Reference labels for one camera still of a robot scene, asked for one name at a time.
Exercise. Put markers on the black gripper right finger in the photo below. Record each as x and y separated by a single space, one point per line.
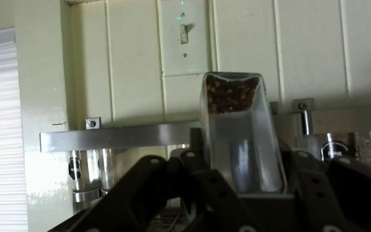
345 197

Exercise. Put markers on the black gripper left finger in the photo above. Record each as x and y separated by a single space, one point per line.
160 193

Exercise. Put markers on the square glass spice bottle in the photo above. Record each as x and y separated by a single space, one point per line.
242 142

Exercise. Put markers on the glass spice jar steel cap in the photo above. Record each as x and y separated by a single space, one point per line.
93 171

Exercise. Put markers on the white window blind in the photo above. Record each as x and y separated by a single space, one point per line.
1 129

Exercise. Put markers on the steel wall spice rack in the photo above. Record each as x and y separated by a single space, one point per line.
109 137

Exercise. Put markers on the cream light switch plate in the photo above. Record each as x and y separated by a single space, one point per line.
173 42

